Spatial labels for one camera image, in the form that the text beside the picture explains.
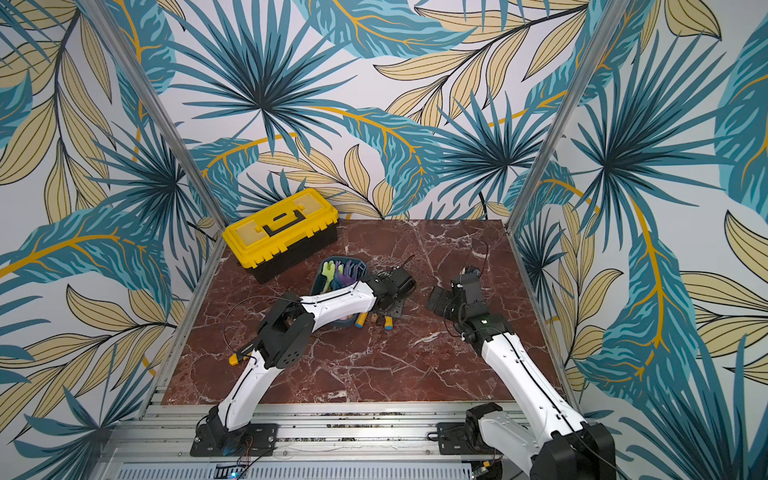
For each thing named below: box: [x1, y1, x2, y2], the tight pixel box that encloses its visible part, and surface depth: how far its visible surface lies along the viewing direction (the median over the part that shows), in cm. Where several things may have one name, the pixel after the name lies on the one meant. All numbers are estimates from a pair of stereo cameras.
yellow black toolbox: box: [222, 188, 339, 284], surface depth 98 cm
